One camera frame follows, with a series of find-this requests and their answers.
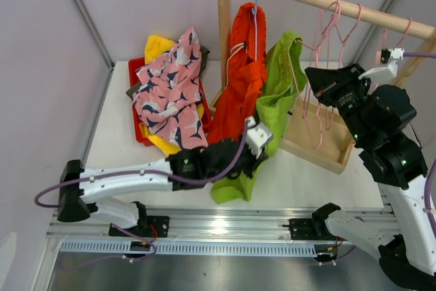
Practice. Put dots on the wooden clothes rack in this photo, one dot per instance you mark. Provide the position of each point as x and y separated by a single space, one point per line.
337 144

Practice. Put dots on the red plastic tray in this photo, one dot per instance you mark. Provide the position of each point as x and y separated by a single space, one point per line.
206 120

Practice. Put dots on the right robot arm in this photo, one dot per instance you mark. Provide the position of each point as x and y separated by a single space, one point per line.
376 119

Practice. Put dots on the orange shorts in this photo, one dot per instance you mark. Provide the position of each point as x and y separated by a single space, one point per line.
245 76

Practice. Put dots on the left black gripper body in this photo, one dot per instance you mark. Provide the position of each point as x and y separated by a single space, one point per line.
246 163

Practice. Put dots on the slotted cable duct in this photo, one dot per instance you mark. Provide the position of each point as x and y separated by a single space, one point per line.
191 248

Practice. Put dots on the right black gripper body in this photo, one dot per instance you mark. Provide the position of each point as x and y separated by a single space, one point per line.
346 91

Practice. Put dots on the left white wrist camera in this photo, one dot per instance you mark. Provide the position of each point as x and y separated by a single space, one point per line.
258 136

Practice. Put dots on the yellow shorts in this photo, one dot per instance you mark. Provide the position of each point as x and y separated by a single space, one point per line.
155 45

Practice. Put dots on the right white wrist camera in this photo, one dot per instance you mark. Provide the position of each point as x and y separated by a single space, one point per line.
387 67

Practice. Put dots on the dark olive shorts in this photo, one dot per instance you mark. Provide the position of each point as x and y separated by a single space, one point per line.
204 56

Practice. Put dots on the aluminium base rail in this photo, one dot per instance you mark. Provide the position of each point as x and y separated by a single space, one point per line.
219 224

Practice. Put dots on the pink patterned shorts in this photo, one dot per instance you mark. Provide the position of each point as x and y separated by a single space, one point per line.
170 96

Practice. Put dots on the lime green shorts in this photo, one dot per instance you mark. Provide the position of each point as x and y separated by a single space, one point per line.
285 81

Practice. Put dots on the blue wire hanger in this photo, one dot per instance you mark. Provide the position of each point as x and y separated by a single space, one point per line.
254 11

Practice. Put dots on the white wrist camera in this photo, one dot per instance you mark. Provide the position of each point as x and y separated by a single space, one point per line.
258 136
387 67

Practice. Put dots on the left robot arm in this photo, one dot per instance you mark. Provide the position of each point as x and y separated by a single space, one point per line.
87 192

